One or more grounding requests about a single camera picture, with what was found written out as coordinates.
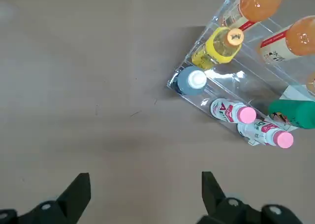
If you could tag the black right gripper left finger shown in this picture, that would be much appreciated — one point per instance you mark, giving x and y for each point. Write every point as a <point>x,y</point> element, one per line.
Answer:
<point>73,194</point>

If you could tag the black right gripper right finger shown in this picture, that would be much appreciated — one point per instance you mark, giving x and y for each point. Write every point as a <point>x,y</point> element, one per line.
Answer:
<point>212,194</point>

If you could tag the clear acrylic drinks tray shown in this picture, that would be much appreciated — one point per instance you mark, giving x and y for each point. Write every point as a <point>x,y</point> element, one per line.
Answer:
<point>246,86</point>

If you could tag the yellow drink bottle orange cap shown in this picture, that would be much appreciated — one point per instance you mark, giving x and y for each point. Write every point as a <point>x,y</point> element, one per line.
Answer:
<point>219,49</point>

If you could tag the white bottle pink cap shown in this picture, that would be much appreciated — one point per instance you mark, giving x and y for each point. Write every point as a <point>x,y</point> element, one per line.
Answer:
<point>265,134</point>
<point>231,110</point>

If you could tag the blue label bottle white cap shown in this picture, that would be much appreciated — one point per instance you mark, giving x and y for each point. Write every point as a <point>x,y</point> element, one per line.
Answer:
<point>188,83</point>

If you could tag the green bottle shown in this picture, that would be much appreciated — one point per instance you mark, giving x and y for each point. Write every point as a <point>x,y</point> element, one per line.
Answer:
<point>292,113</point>

